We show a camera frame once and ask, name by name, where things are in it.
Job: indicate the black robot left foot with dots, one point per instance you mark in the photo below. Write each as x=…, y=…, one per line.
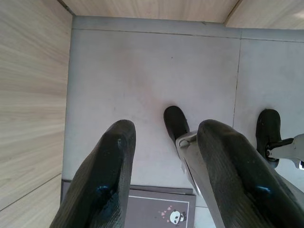
x=175, y=121

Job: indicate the light wood cabinet door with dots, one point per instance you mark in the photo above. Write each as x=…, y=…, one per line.
x=273, y=14
x=31, y=95
x=142, y=9
x=23, y=213

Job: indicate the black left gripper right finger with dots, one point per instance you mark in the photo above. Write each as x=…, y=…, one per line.
x=237, y=180

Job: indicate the black robot foot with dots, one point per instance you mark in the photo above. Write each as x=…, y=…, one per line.
x=175, y=121
x=268, y=126

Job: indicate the silver robot right leg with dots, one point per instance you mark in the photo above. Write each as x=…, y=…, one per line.
x=285, y=149

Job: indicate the black robot right foot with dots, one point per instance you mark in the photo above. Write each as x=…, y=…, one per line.
x=268, y=126

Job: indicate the grey panda print floor mat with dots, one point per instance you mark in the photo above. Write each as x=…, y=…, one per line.
x=147, y=209

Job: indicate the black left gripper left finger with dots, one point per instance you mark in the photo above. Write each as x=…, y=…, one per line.
x=102, y=180

